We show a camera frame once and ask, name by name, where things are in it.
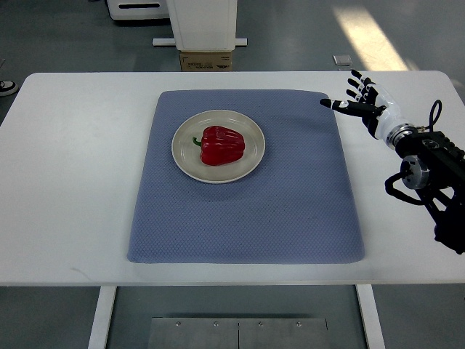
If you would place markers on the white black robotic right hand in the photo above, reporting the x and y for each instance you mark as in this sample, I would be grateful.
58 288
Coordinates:
379 112

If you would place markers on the red bell pepper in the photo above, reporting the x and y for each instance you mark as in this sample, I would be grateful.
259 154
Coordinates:
220 145

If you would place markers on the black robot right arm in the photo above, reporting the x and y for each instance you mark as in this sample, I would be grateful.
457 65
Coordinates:
431 175

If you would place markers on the grey floor socket plate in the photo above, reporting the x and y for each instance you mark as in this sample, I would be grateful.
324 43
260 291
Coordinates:
342 60

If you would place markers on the cream round plate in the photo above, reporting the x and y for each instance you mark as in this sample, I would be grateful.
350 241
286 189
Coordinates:
186 150

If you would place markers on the blue textured mat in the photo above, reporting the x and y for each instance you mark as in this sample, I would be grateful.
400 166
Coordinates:
296 207

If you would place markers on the cardboard box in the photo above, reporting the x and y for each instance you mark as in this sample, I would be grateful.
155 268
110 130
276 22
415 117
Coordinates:
206 61

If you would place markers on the white right table leg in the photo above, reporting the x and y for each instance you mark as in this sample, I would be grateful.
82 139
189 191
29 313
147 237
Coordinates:
370 317

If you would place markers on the white table leg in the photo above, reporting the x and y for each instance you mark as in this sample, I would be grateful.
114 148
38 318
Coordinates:
370 317
102 318

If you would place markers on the white cabinet with slot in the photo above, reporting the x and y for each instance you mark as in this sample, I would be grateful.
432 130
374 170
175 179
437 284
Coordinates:
137 9

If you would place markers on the white left table leg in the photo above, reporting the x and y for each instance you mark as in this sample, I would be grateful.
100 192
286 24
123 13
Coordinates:
102 318

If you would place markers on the white pedestal stand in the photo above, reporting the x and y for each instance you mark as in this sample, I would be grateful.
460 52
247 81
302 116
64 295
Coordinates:
202 26

